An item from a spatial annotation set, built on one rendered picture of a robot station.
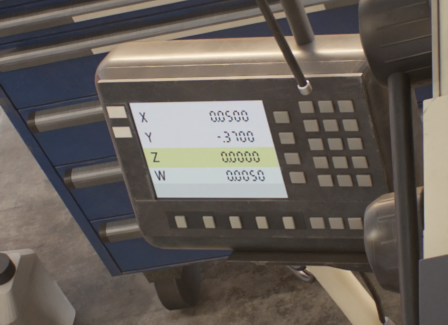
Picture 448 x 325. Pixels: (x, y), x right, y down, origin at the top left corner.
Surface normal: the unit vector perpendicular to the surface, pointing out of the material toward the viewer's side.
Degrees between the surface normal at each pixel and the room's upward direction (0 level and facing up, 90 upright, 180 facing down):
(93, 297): 0
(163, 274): 90
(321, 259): 19
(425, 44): 64
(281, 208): 71
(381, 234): 29
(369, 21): 37
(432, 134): 0
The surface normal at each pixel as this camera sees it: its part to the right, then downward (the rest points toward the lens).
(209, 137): -0.39, 0.51
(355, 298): 0.12, -0.07
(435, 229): -0.36, -0.64
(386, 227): -0.36, -0.33
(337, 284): -0.15, 0.20
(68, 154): -0.11, 0.75
